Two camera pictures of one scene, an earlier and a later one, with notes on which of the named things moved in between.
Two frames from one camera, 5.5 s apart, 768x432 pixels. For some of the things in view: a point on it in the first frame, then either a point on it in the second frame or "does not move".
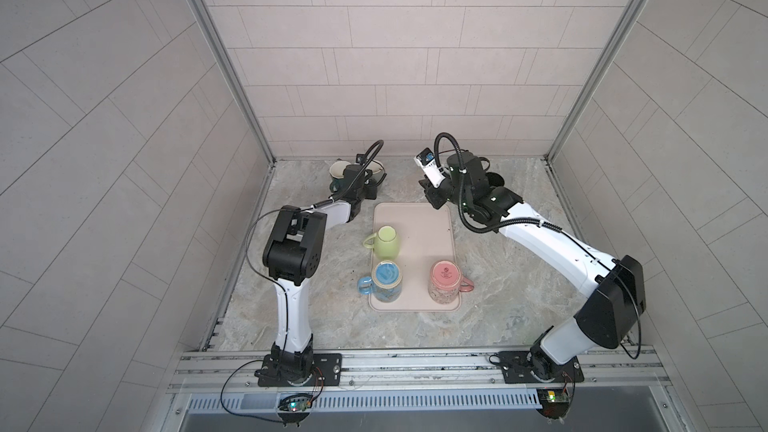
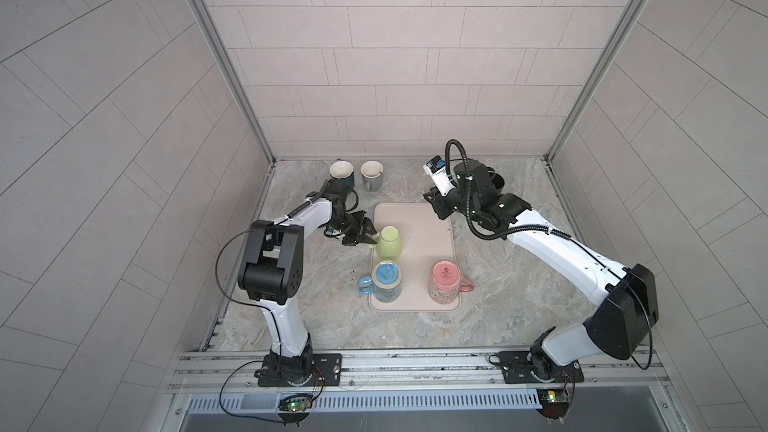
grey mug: (377, 170) does not move
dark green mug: (337, 174) does not move
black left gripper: (369, 183) -> (353, 239)
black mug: (494, 179) does not move
